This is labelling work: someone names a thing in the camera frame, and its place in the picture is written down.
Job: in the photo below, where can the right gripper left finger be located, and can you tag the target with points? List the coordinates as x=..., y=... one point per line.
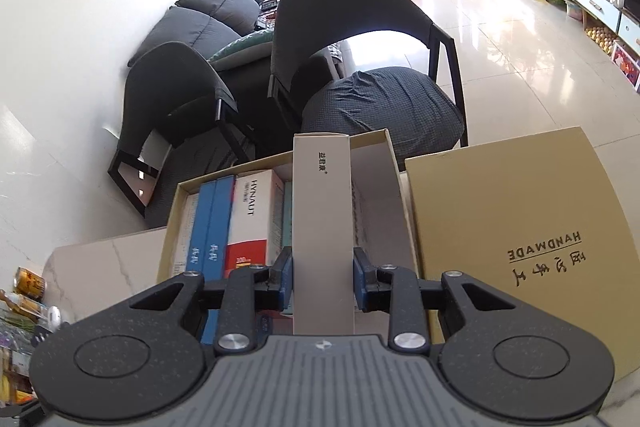
x=176, y=353

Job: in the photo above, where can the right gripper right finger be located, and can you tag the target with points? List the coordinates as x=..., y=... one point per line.
x=461, y=350

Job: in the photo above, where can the long white medicine box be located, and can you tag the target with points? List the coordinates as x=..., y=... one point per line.
x=181, y=249

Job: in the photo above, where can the red white bandage box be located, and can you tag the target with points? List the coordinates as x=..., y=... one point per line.
x=256, y=220

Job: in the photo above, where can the white grey slim box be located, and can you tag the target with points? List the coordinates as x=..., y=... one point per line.
x=322, y=237

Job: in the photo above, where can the blue mask box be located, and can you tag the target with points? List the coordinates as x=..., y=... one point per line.
x=196, y=251

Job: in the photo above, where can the teal white bear medicine box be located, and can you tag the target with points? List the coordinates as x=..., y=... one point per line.
x=287, y=215

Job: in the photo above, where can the white digital thermometer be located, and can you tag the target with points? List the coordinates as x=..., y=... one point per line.
x=54, y=319

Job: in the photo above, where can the clear glass spray bottle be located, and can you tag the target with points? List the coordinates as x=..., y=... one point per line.
x=25, y=306

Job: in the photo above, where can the gold drink can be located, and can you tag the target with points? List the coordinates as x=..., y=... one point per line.
x=29, y=284

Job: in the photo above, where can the tan shoe box lid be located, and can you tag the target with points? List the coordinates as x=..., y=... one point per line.
x=537, y=218

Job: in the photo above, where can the tan cardboard shoe box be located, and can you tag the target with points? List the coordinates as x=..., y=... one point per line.
x=374, y=170

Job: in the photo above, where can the black dining chair left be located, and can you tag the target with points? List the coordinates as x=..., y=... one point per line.
x=180, y=121

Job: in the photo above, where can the black dining chair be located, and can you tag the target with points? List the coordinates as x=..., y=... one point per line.
x=180, y=121
x=352, y=66

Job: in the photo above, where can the black dining chair right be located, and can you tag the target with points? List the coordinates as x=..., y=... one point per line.
x=352, y=66

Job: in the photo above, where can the grey sofa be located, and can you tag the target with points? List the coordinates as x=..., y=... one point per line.
x=207, y=26

